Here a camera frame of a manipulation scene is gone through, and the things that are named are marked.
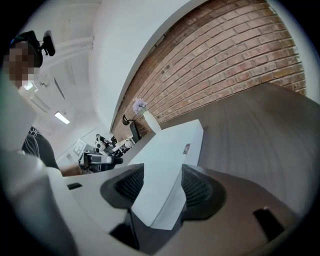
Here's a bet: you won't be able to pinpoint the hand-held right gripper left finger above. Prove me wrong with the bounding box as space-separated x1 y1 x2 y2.
53 163 145 256

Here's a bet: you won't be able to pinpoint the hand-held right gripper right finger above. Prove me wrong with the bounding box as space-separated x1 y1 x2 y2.
174 164 300 256

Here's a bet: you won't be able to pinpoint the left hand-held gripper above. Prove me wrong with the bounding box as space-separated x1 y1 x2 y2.
78 150 125 173

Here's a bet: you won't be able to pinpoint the white box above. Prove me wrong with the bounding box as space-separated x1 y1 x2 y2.
122 119 205 231

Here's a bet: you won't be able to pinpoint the person's left forearm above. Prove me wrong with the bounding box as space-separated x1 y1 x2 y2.
59 163 83 177

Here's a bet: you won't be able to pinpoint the black office chair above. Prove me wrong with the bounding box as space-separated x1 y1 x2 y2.
121 114 141 141

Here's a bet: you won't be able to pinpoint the white vase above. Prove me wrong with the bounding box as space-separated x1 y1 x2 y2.
143 111 162 133

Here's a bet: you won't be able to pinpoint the purple flowers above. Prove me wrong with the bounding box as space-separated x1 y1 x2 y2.
132 98 148 115

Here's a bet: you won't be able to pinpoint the ceiling light panel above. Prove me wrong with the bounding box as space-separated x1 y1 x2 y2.
53 111 71 125

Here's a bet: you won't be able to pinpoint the person's black printed shirt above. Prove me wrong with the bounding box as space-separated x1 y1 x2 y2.
21 126 61 171

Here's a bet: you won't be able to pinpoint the person's head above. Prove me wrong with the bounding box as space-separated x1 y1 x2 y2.
3 31 45 88

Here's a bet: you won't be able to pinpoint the black head-worn camera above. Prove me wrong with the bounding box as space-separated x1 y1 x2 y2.
41 30 56 57

